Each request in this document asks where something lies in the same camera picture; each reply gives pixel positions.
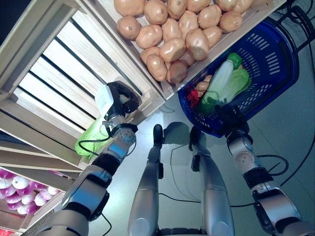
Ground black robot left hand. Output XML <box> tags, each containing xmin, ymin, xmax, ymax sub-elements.
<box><xmin>94</xmin><ymin>80</ymin><xmax>142</xmax><ymax>123</ymax></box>

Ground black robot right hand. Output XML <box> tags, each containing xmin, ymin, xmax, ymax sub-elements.
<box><xmin>214</xmin><ymin>103</ymin><xmax>250</xmax><ymax>138</ymax></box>

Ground green white napa cabbage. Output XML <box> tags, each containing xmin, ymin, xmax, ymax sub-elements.
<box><xmin>198</xmin><ymin>61</ymin><xmax>234</xmax><ymax>115</ymax></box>
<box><xmin>216</xmin><ymin>68</ymin><xmax>252</xmax><ymax>104</ymax></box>
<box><xmin>75</xmin><ymin>94</ymin><xmax>131</xmax><ymax>157</ymax></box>

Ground red tomato in basket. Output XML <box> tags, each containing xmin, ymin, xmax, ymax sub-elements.
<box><xmin>186</xmin><ymin>89</ymin><xmax>199</xmax><ymax>106</ymax></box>

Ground blue plastic shopping basket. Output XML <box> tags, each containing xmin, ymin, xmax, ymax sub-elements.
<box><xmin>177</xmin><ymin>20</ymin><xmax>300</xmax><ymax>138</ymax></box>

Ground green bell pepper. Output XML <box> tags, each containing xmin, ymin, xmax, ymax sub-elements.
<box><xmin>226</xmin><ymin>53</ymin><xmax>244</xmax><ymax>69</ymax></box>

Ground large wooden slat crate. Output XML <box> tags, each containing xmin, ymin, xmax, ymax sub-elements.
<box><xmin>0</xmin><ymin>0</ymin><xmax>168</xmax><ymax>170</ymax></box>

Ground wooden potato crate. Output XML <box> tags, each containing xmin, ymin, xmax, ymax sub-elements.
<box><xmin>81</xmin><ymin>0</ymin><xmax>287</xmax><ymax>100</ymax></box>

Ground wooden display shelf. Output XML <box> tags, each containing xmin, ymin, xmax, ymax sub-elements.
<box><xmin>0</xmin><ymin>0</ymin><xmax>92</xmax><ymax>233</ymax></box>

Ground wooden onion crate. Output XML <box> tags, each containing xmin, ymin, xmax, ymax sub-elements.
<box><xmin>0</xmin><ymin>166</ymin><xmax>77</xmax><ymax>232</ymax></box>

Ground black robot waist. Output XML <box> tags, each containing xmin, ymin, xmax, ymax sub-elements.
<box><xmin>157</xmin><ymin>227</ymin><xmax>205</xmax><ymax>236</ymax></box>

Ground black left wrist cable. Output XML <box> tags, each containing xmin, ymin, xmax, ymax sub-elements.
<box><xmin>77</xmin><ymin>119</ymin><xmax>111</xmax><ymax>158</ymax></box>

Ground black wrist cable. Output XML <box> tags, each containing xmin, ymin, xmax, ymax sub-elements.
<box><xmin>77</xmin><ymin>119</ymin><xmax>111</xmax><ymax>158</ymax></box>
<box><xmin>253</xmin><ymin>154</ymin><xmax>288</xmax><ymax>177</ymax></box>

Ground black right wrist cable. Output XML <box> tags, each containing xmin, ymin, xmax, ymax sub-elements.
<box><xmin>253</xmin><ymin>154</ymin><xmax>288</xmax><ymax>177</ymax></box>

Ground long black floor cable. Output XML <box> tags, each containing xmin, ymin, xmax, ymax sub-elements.
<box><xmin>230</xmin><ymin>36</ymin><xmax>315</xmax><ymax>207</ymax></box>

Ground thin black floor cable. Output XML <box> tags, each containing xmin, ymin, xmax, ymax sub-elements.
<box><xmin>158</xmin><ymin>193</ymin><xmax>205</xmax><ymax>205</ymax></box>

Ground coiled black cable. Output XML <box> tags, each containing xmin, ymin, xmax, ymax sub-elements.
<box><xmin>275</xmin><ymin>0</ymin><xmax>315</xmax><ymax>50</ymax></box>

